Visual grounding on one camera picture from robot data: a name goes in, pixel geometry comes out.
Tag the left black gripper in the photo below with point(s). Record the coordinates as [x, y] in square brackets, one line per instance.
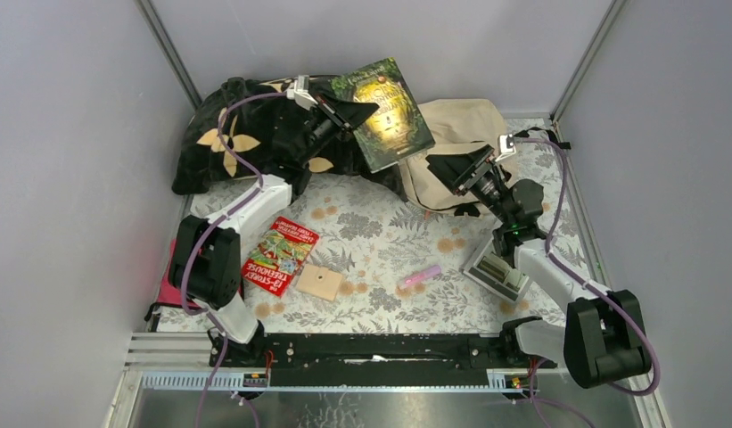
[331, 116]

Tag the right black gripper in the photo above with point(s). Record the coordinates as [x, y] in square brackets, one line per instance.
[461, 167]

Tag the beige canvas student bag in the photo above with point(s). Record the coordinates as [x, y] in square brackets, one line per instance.
[459, 126]

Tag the green forest cover book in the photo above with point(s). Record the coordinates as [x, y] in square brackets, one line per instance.
[397, 129]

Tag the grey photo cover book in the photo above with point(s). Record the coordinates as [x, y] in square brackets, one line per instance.
[491, 272]

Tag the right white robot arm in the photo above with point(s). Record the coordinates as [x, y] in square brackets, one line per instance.
[603, 339]

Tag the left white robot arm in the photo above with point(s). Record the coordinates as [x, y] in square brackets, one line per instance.
[205, 263]

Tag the pink glue stick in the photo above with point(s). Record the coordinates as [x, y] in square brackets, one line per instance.
[419, 277]

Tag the black floral pillow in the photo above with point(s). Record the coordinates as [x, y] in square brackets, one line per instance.
[250, 123]

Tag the floral patterned table mat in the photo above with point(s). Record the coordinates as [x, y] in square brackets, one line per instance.
[375, 240]

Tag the tan wooden square block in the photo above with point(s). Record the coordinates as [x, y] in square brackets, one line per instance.
[319, 282]

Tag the red treehouse book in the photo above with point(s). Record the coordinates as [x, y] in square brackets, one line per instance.
[278, 257]

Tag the red and black pouch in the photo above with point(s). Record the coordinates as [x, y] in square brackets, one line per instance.
[169, 295]

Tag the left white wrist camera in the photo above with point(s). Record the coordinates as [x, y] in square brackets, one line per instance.
[298, 91]

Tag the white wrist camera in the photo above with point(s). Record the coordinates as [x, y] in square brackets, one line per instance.
[507, 147]
[298, 91]

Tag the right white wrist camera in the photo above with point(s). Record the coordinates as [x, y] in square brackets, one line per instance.
[507, 147]

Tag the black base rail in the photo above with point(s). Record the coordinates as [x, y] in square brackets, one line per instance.
[339, 360]

